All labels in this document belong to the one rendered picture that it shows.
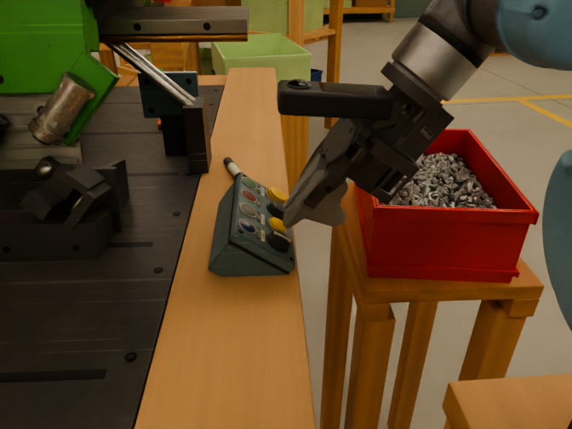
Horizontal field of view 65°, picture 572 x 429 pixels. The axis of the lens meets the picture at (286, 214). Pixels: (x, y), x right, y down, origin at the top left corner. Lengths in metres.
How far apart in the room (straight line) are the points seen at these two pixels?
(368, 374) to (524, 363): 1.08
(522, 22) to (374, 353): 0.53
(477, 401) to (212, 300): 0.27
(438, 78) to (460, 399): 0.30
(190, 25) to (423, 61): 0.34
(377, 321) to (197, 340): 0.33
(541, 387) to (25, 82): 0.63
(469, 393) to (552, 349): 1.42
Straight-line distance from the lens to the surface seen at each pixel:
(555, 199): 0.24
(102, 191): 0.57
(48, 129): 0.56
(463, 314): 1.90
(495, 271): 0.70
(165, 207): 0.65
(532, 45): 0.36
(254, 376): 0.41
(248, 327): 0.44
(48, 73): 0.59
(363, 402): 0.83
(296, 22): 3.03
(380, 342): 0.73
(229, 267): 0.50
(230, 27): 0.67
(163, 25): 0.68
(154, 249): 0.56
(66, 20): 0.59
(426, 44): 0.46
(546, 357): 1.85
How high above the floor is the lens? 1.21
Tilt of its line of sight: 31 degrees down
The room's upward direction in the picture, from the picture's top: straight up
